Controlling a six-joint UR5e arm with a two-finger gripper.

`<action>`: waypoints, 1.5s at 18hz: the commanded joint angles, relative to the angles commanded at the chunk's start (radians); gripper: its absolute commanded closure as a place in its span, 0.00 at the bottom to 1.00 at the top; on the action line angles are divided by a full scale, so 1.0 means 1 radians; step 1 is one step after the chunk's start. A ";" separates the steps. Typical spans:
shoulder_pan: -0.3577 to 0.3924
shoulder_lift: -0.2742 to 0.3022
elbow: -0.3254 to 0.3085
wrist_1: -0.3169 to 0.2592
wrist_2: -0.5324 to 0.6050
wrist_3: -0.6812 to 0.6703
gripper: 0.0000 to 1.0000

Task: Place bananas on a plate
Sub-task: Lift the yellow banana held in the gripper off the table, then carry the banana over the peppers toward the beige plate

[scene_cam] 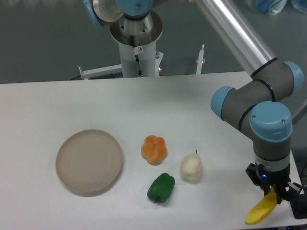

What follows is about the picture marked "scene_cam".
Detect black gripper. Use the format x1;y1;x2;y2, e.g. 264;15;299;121
245;160;302;204

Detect yellow banana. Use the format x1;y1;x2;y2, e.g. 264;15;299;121
245;187;277;225

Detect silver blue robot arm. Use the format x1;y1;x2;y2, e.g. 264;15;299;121
83;0;304;203

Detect beige round plate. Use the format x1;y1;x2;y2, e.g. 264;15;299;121
55;129;124;197

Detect black device at edge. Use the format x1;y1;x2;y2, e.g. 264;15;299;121
290;162;307;220

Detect white pear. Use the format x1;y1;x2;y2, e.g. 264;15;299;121
180;149;203;184

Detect green bell pepper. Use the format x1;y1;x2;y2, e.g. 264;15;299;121
147;173;175;204

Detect orange bread roll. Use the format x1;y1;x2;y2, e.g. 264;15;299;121
141;135;167;165

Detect blue plastic bag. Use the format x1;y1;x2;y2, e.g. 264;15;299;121
244;0;307;16

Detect white right support bracket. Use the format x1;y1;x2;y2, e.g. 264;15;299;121
196;44;205;75

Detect white support bracket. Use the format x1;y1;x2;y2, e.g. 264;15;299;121
78;64;122;79
196;44;205;75

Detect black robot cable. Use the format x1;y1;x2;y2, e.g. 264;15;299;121
129;35;143;77

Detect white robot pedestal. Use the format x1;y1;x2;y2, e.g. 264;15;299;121
110;10;163;78

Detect white left support bracket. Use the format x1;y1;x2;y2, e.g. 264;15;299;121
78;64;122;79

